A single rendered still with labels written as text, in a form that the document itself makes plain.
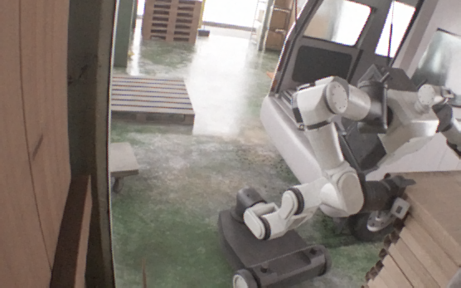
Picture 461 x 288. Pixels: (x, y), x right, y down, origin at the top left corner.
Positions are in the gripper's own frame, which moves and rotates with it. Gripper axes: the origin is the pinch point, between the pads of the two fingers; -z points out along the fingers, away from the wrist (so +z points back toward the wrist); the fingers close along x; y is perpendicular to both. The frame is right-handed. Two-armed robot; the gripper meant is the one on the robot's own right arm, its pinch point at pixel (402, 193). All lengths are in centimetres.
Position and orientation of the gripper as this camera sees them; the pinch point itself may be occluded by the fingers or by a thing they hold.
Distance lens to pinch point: 107.0
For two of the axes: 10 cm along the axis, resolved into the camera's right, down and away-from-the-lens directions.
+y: -2.5, -4.8, 8.4
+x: 1.8, -8.8, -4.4
